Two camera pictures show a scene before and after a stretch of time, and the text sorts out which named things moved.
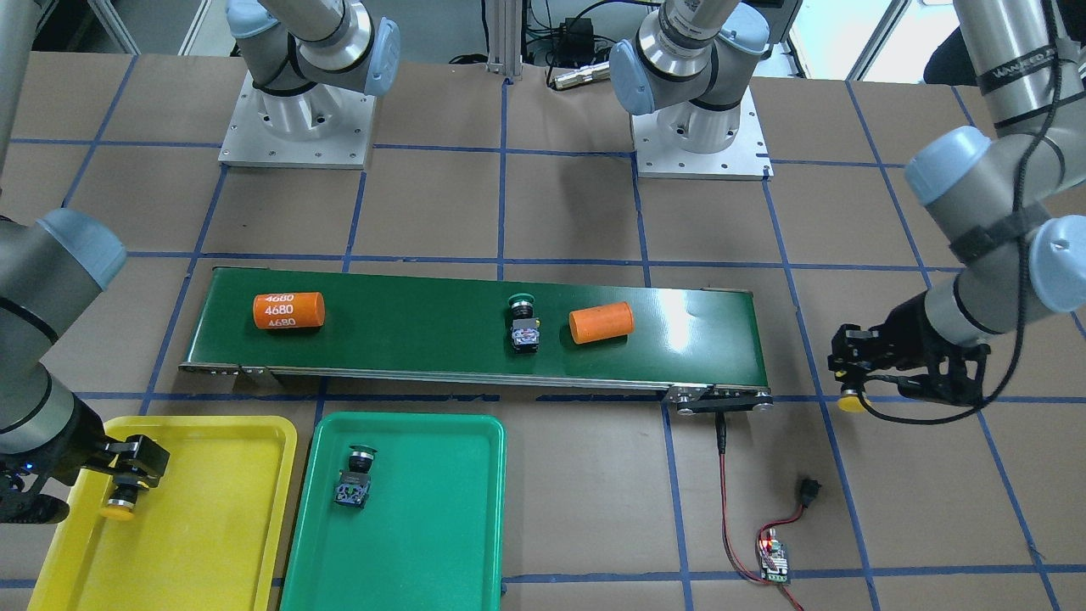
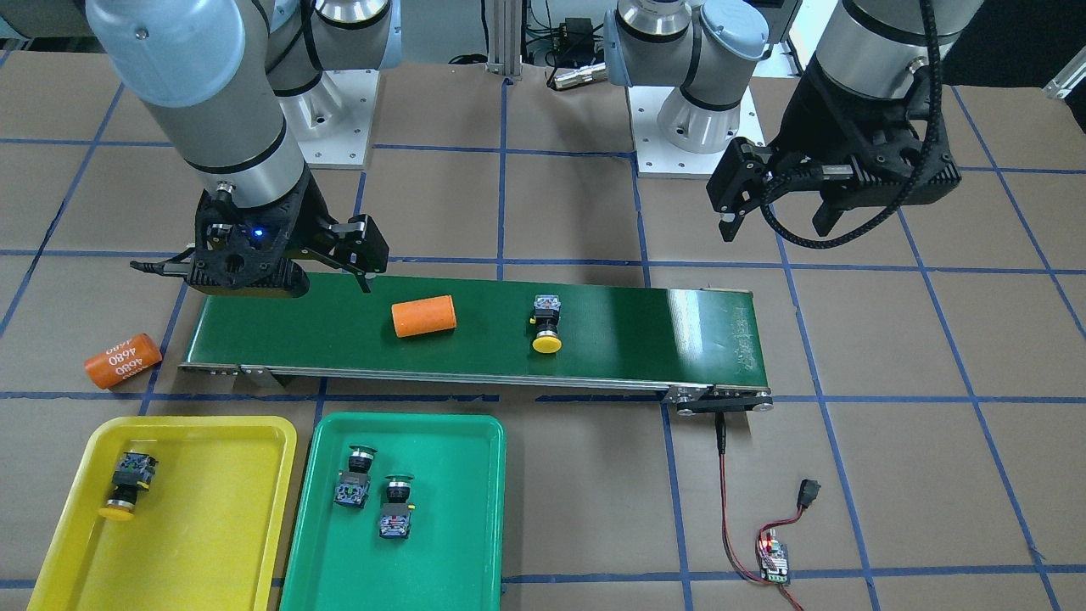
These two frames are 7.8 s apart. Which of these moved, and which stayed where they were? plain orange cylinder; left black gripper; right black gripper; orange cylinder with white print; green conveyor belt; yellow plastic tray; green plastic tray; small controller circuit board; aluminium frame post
Moved: left black gripper; right black gripper; orange cylinder with white print; plain orange cylinder
Stayed: green plastic tray; green conveyor belt; aluminium frame post; small controller circuit board; yellow plastic tray
